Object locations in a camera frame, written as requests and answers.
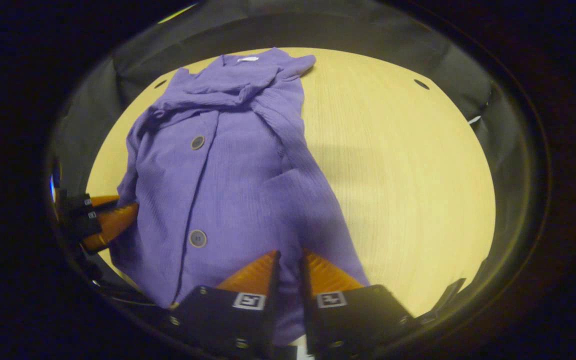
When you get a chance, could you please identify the black table edge bracket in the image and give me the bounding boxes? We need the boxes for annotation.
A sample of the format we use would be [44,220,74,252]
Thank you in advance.
[418,277,467,323]

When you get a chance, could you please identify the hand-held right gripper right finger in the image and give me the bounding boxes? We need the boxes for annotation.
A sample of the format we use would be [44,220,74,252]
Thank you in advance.
[299,248,419,360]

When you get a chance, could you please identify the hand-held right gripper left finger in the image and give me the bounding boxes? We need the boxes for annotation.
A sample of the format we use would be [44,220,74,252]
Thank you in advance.
[160,250,281,360]

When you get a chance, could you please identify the purple button shirt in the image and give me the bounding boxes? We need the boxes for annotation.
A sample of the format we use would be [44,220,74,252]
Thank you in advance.
[109,47,369,346]

